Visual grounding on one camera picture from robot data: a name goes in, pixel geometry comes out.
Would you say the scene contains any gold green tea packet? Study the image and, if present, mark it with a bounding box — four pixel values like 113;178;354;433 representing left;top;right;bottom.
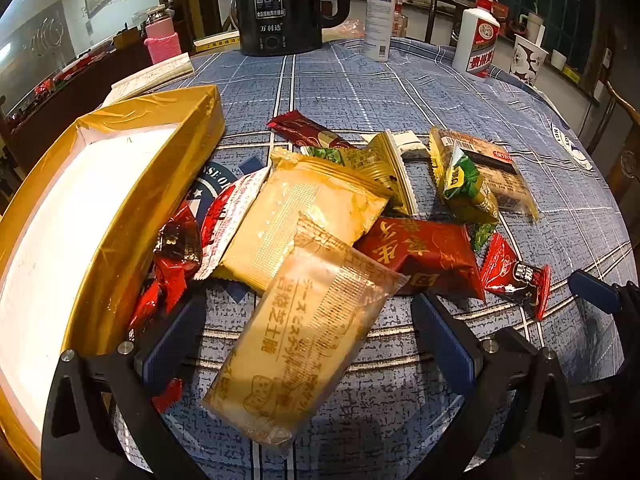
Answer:
302;131;419;217

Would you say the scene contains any wooden chair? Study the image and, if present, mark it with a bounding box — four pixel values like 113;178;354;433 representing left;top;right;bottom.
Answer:
584;79;640;206

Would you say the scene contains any dark red stick packet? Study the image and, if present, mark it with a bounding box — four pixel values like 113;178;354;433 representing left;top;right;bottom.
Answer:
267;110;355;148

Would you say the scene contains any yellow biscuit packet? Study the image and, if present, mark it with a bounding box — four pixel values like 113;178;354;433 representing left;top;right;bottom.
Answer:
214;146;394;295

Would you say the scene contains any blue plaid tablecloth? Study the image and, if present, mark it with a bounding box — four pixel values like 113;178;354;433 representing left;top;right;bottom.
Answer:
102;37;639;480

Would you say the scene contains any white small packet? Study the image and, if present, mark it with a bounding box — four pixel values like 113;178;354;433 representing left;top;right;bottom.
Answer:
360;130;428;162

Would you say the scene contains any dark wooden sideboard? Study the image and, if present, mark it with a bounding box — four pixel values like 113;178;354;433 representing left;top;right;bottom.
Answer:
0;19;194;176

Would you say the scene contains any white patterned paper cup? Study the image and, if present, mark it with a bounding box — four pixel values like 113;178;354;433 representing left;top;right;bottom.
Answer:
509;35;548;87

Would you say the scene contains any white red liquor bottle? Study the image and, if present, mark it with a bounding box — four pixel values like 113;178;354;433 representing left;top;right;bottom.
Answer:
452;0;500;78

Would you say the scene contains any brown cake packet yellow edge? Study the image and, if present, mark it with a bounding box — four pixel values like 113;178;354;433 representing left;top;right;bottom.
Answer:
428;126;538;220

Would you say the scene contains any white book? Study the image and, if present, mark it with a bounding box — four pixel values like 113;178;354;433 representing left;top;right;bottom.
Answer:
102;53;194;107

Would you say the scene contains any red gold lettered snack packet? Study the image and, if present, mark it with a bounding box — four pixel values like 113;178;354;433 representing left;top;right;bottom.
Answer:
355;218;485;301

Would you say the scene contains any gold tray box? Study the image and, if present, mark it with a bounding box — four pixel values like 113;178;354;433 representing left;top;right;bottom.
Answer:
1;86;224;476

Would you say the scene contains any green snack packet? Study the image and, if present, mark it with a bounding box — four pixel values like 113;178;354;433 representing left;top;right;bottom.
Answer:
442;142;499;252

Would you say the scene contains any small glass bottle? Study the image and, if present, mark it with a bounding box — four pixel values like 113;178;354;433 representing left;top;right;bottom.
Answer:
392;0;408;37

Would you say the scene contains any black electric kettle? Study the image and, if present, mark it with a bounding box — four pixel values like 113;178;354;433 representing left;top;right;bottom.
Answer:
235;0;350;56

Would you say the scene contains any white spray bottle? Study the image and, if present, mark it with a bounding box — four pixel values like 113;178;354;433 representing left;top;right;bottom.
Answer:
363;0;396;62

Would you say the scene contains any pink water bottle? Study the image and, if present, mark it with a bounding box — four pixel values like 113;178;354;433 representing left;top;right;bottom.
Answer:
144;6;182;64

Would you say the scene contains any white red snack packet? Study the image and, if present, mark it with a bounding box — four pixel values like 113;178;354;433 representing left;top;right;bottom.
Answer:
193;167;270;281

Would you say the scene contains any red black candy packet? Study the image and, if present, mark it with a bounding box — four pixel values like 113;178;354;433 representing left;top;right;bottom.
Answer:
480;232;551;321

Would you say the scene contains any clear cheese cracker packet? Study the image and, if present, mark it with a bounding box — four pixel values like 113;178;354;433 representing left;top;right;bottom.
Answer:
202;214;408;454

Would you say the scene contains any shiny red candy wrapper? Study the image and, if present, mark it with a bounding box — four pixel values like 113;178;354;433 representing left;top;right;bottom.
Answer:
128;204;204;413

